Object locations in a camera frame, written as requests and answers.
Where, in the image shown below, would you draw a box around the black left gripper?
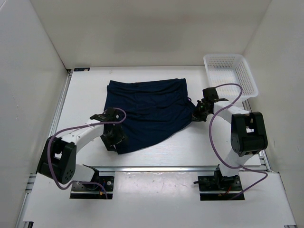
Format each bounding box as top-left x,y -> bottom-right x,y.
100,123 -> 128,152

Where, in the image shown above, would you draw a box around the navy blue shorts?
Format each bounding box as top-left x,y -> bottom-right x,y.
104,78 -> 195,154

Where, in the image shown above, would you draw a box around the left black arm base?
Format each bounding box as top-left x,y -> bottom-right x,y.
70,172 -> 115,200

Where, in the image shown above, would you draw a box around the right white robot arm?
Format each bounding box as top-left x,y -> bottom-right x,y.
192,86 -> 268,190

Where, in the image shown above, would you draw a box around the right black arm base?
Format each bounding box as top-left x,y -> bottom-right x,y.
193,170 -> 245,201

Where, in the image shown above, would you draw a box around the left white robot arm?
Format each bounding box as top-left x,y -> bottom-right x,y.
37,108 -> 127,190

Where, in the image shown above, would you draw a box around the white plastic mesh basket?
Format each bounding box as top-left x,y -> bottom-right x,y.
203,54 -> 258,102

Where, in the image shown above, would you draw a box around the small dark label sticker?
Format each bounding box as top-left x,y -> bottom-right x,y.
74,67 -> 90,72

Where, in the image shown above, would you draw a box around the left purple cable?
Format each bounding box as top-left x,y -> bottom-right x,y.
47,108 -> 127,199

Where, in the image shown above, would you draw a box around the purple cable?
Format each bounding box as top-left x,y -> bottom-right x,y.
209,83 -> 268,199
47,108 -> 127,199

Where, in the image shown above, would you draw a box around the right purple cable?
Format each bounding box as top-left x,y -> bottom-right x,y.
209,83 -> 268,199

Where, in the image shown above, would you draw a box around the front aluminium rail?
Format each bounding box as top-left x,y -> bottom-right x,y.
95,166 -> 216,172

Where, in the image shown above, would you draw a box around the right aluminium frame rail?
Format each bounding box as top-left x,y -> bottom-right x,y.
242,100 -> 303,228

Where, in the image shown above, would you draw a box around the aluminium frame rail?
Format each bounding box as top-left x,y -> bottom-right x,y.
242,100 -> 303,228
15,69 -> 74,228

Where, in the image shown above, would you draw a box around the left aluminium frame rail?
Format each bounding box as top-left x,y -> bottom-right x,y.
15,69 -> 74,228

